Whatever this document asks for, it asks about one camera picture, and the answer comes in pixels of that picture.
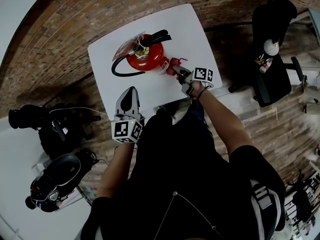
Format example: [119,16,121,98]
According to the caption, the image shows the red fire extinguisher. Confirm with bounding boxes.
[111,29,173,77]

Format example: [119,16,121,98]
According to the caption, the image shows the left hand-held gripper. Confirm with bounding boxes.
[111,86,146,145]

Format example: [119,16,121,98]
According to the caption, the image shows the black bag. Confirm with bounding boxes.
[8,103,102,161]

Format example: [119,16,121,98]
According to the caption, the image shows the red cloth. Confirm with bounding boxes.
[165,57,189,77]

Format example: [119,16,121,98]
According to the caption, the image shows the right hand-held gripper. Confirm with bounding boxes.
[172,63,215,98]

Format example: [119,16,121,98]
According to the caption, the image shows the small clear bottle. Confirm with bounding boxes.
[258,57,274,74]

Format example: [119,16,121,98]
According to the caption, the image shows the thin white cable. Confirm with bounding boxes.
[49,106,109,117]

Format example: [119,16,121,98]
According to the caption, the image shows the person's black shirt torso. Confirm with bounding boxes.
[81,105,287,240]

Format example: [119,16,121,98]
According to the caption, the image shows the person's left forearm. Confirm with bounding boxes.
[95,140,141,200]

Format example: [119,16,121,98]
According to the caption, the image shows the black wrist strap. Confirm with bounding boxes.
[196,84,215,102]

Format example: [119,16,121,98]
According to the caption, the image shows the black office chair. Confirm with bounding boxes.
[228,0,309,109]

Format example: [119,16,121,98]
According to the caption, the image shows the person's right forearm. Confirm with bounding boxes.
[191,81,254,158]

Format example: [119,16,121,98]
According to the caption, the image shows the thin chain cord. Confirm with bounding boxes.
[152,190,227,240]

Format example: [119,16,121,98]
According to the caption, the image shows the black wire rack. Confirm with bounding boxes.
[286,168,320,231]

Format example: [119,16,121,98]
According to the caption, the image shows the black helmet with goggles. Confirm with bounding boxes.
[24,153,83,213]

